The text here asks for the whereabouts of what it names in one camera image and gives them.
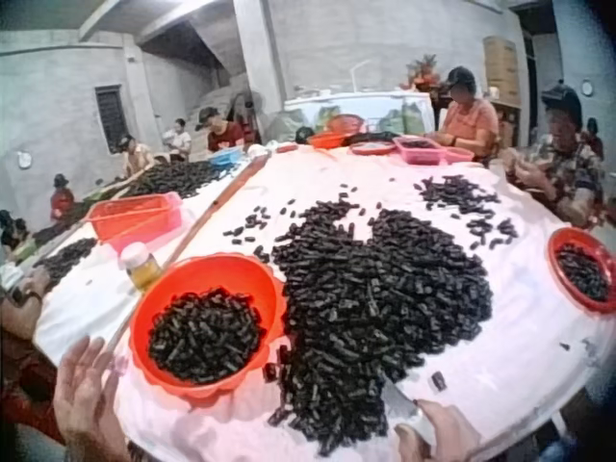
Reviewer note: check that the large red plastic bowl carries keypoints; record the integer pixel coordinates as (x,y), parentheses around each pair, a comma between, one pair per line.
(202,269)

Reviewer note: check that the neighbouring table with black pieces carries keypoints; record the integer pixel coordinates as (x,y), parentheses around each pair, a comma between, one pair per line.
(168,180)

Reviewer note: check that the small pink plastic basket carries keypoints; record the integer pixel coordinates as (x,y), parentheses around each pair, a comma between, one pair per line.
(459,155)

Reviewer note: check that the dark barred window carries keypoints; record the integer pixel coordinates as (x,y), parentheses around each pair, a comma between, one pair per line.
(111,118)

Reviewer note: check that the flat red round tray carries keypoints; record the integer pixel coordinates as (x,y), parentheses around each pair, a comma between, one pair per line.
(371,148)

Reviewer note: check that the stack of brown cartons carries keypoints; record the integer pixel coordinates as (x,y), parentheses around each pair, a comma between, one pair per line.
(501,69)

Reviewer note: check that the single black piece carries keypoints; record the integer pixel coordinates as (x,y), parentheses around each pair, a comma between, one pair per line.
(438,381)

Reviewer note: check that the blue plastic basket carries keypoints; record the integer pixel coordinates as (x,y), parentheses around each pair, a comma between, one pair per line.
(226,156)

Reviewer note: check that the person's right hand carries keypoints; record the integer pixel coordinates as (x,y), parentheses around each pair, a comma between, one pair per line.
(445,433)

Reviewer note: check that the round wall clock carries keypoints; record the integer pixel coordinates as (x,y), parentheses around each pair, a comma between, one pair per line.
(587,87)

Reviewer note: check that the black pieces filling large bowl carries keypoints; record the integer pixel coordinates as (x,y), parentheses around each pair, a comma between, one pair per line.
(207,337)

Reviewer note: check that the orange plastic basket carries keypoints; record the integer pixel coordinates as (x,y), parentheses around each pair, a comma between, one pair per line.
(327,140)

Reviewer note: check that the small scattered heap black pieces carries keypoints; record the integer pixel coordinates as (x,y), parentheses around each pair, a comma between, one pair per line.
(462,197)

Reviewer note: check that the black pieces in round basket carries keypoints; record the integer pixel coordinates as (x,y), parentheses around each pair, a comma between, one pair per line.
(582,274)

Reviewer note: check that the person's left fingers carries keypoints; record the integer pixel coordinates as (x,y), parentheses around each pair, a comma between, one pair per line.
(89,361)

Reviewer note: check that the wooden table edge strip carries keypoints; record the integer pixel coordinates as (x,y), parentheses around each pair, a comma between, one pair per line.
(226,192)

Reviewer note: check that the person's left hand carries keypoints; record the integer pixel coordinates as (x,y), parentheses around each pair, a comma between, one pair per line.
(84,404)

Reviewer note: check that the yellow jar with white lid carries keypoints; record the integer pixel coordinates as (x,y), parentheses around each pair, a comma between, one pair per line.
(139,269)

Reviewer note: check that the white chest freezer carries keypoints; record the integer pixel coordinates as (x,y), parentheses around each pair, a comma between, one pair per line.
(356,108)

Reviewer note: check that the red round plastic basket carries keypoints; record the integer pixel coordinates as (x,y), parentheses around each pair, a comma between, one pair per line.
(558,250)

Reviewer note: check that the pink rectangular plastic basket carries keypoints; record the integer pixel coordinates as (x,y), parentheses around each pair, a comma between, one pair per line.
(419,151)

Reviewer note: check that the large heap of black pieces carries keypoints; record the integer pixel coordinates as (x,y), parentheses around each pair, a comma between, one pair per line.
(366,308)

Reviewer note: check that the person's right fingers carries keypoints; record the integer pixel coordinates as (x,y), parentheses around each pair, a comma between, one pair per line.
(409,445)

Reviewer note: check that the white table cloth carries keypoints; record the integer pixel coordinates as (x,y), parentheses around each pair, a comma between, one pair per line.
(505,346)

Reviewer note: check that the steel blade knife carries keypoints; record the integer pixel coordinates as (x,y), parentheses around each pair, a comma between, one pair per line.
(402,404)

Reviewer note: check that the red flower arrangement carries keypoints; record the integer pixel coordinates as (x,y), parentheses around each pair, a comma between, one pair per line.
(422,72)

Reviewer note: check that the red rectangular plastic basket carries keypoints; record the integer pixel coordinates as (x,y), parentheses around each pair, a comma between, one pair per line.
(135,219)

